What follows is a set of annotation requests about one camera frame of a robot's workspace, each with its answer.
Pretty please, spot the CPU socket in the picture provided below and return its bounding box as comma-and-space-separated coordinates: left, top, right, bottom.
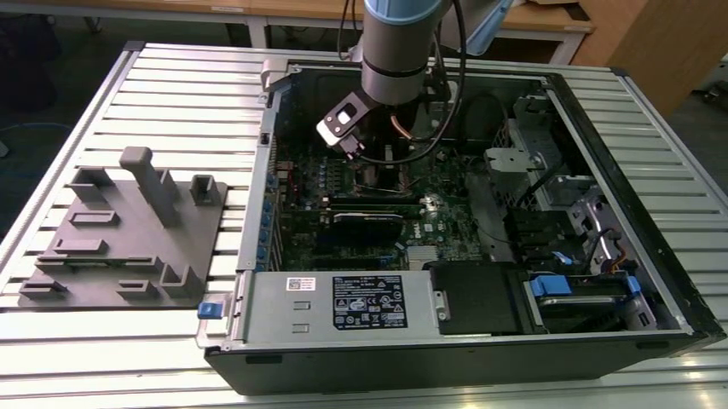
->
351, 164, 418, 198

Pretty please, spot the black graphics card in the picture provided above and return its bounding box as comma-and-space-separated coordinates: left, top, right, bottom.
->
331, 210, 406, 248

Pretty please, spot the green motherboard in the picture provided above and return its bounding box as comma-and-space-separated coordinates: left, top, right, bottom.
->
271, 135, 517, 272

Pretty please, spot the silver chipset heatsink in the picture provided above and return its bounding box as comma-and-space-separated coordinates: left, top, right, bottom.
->
406, 245, 443, 263

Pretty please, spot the silver metal drive cage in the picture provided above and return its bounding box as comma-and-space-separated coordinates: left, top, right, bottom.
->
487, 95, 644, 278

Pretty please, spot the silver power supply with label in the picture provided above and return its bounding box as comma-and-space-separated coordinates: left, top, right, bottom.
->
238, 268, 442, 344

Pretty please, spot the grey parts rack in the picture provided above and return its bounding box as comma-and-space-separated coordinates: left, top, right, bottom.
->
16, 146, 230, 308

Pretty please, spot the hard disk in blue carrier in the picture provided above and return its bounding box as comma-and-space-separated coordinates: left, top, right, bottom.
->
525, 274, 648, 336

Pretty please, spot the wooden cabinet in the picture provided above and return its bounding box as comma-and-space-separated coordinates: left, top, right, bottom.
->
573, 0, 728, 116

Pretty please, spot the black PC case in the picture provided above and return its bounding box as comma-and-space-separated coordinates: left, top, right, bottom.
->
195, 57, 728, 395

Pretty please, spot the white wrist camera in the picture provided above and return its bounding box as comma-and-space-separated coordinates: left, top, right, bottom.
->
315, 91, 377, 161

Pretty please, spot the silver metal bracket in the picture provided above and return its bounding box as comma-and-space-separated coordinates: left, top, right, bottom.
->
482, 147, 545, 174

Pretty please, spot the grey flat cable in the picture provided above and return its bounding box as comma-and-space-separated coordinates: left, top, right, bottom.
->
463, 168, 517, 262

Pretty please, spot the wooden desk with white frame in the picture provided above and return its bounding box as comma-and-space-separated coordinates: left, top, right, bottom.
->
248, 0, 596, 65
0, 0, 255, 48

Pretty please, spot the black disk wire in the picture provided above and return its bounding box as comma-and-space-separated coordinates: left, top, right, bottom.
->
585, 228, 621, 268

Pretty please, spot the coloured disk wire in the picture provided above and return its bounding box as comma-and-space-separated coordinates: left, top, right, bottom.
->
605, 253, 637, 274

